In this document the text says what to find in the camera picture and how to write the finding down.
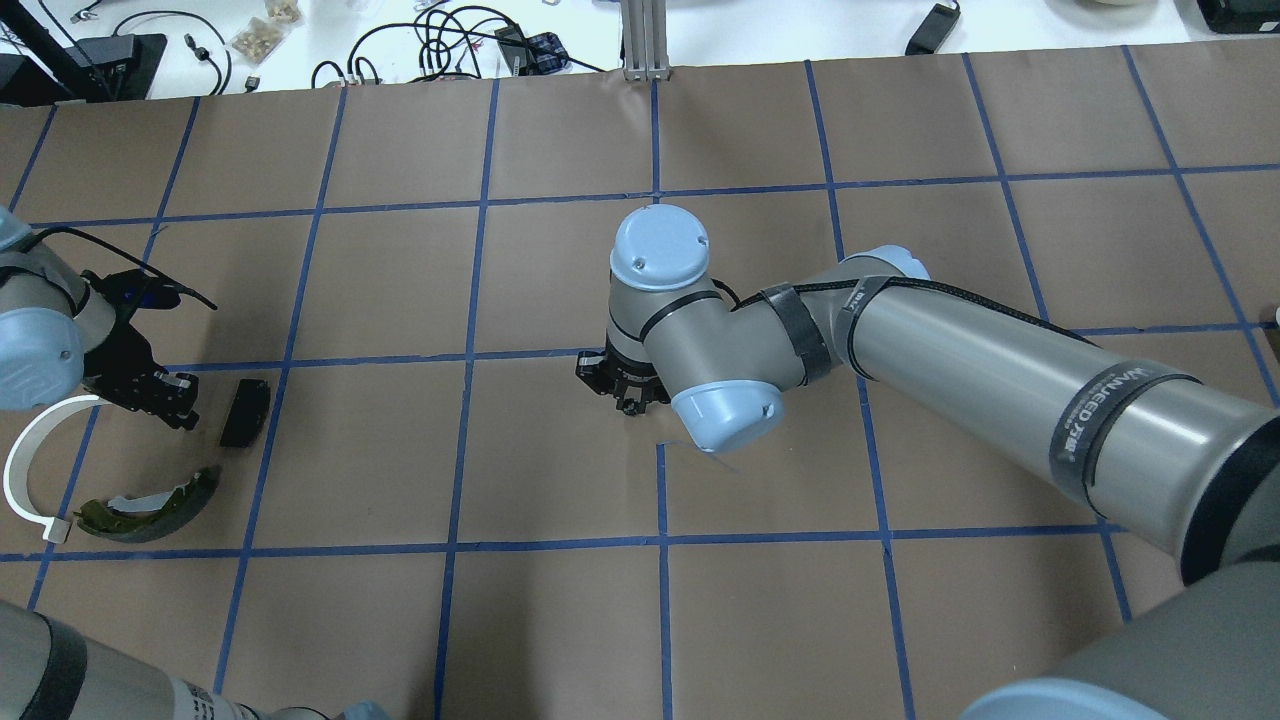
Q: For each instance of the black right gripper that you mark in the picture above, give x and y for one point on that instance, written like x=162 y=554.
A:
x=627 y=383

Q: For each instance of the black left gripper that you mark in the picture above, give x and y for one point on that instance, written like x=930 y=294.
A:
x=124 y=353

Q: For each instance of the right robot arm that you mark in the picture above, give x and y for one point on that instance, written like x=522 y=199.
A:
x=1190 y=469

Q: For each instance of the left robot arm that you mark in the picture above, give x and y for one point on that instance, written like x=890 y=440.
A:
x=62 y=329

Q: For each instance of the black brake pad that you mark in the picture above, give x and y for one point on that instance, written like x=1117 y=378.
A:
x=247 y=414

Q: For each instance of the green brake shoe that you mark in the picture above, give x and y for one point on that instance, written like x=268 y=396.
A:
x=149 y=518

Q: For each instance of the blue patterned small object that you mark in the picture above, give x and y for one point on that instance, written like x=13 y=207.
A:
x=546 y=55

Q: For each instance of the bag of small parts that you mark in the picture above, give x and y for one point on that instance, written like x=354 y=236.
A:
x=265 y=32

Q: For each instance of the black power adapter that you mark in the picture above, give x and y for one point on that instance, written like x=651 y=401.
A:
x=934 y=29

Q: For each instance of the black device at corner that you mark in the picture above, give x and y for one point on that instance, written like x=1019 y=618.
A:
x=1240 y=17

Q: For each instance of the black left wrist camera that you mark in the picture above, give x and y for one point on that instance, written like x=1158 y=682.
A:
x=134 y=289

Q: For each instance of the white curved plastic bracket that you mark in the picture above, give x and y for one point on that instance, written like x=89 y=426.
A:
x=20 y=458

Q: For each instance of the aluminium extrusion post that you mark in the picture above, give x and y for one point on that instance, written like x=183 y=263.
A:
x=644 y=36

